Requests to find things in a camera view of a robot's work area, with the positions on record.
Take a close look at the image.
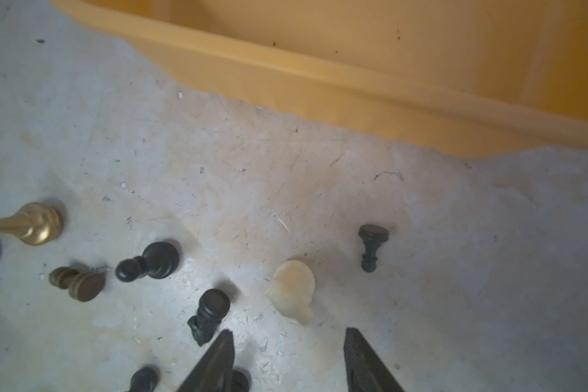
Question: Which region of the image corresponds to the yellow plastic storage box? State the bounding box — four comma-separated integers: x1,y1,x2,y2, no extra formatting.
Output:
57,0,588,158

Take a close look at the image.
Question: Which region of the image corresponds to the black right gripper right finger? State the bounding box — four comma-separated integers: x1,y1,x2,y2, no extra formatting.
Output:
343,328,404,392

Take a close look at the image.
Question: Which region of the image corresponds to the bronze chess pawn lying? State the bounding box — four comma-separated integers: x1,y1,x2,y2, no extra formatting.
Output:
48,267,106,302

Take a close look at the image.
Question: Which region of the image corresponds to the black chess knight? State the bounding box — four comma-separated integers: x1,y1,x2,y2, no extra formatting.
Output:
187,288,231,346

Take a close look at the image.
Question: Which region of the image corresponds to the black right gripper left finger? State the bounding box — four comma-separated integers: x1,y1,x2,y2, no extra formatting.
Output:
177,329,235,392

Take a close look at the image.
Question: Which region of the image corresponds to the gold chess pawn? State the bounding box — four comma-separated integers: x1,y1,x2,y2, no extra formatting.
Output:
0,202,64,246

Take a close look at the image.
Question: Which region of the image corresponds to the small black chess piece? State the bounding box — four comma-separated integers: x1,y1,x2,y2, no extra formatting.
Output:
359,224,390,273

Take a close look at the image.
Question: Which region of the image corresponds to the cream white chess pawn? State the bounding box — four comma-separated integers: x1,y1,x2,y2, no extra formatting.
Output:
265,260,316,326

